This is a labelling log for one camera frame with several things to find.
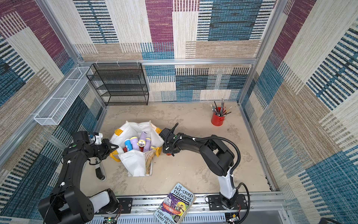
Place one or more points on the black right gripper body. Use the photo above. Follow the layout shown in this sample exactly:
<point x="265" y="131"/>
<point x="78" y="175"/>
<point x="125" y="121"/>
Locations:
<point x="167" y="137"/>

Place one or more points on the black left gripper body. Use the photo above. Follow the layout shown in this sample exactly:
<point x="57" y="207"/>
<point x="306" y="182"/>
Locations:
<point x="106" y="149"/>

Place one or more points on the blue flashlight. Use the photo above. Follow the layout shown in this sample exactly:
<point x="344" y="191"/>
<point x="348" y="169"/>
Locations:
<point x="128" y="145"/>

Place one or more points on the purple flashlight lone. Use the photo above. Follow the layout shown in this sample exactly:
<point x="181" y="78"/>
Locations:
<point x="147" y="146"/>

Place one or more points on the purple flashlight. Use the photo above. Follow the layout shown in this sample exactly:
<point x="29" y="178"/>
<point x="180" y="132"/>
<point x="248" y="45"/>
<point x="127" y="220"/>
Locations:
<point x="134" y="142"/>
<point x="142" y="139"/>

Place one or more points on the white tote bag yellow handles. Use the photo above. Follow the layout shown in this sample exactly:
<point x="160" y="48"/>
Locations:
<point x="137" y="163"/>

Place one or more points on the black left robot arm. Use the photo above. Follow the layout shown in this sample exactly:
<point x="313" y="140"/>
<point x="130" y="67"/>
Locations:
<point x="67" y="204"/>

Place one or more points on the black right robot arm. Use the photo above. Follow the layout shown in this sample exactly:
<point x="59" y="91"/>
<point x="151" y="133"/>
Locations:
<point x="222" y="157"/>

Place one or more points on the red pencil cup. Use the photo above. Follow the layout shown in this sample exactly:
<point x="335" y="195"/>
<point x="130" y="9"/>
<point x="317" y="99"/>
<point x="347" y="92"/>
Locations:
<point x="216" y="119"/>

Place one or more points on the treehouse paperback book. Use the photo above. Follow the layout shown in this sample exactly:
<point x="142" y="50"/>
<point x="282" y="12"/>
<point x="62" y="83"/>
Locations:
<point x="175" y="205"/>

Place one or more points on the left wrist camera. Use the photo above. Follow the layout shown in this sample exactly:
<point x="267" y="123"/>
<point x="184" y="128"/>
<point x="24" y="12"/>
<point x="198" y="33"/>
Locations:
<point x="96" y="138"/>

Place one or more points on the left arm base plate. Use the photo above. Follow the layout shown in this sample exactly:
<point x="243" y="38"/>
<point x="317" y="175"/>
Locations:
<point x="124" y="205"/>

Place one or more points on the black wire mesh shelf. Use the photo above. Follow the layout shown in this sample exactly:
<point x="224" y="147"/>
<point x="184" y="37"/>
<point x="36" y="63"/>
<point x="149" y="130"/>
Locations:
<point x="119" y="83"/>

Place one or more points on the white wire mesh basket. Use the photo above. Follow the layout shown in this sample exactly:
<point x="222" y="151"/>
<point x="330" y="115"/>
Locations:
<point x="63" y="98"/>

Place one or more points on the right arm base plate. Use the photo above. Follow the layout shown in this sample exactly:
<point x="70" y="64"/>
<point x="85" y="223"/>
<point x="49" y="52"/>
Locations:
<point x="219" y="202"/>

